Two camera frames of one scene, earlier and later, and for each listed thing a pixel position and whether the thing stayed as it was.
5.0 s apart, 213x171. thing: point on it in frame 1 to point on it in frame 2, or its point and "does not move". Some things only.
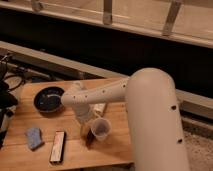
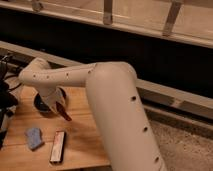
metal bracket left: [37, 6] does not move
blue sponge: [34, 138] does not move
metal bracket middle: [107, 12] does not move
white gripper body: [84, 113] to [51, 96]
